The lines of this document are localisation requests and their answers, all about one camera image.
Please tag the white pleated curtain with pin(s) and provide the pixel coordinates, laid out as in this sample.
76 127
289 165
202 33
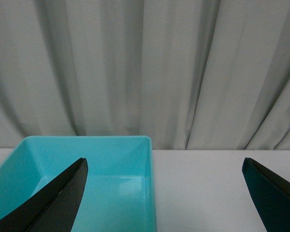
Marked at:
190 74

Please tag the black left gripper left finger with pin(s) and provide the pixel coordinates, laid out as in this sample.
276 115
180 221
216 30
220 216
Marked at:
54 207

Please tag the turquoise plastic storage box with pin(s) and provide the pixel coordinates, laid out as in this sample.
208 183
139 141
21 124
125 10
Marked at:
119 194

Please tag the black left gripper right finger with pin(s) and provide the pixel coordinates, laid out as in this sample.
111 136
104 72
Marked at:
270 194

